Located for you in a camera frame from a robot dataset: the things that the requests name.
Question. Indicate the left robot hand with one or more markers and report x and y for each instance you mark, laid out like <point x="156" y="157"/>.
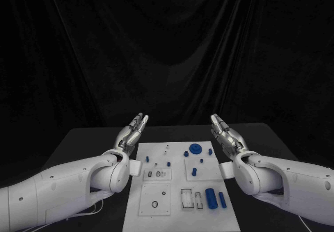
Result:
<point x="131" y="135"/>

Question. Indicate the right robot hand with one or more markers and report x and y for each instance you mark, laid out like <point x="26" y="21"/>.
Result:
<point x="229" y="137"/>

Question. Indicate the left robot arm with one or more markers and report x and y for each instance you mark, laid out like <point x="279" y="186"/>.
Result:
<point x="65" y="184"/>

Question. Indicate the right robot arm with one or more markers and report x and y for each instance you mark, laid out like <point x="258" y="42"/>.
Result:
<point x="292" y="186"/>

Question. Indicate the white task board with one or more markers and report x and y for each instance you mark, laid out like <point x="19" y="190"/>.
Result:
<point x="180" y="186"/>

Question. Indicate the blue gear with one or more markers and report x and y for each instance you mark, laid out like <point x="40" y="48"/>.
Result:
<point x="195" y="148"/>

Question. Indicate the large blue cylinder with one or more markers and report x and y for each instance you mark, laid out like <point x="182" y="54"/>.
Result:
<point x="210" y="198"/>

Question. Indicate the thin blue cylinder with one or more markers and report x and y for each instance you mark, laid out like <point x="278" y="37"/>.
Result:
<point x="222" y="200"/>

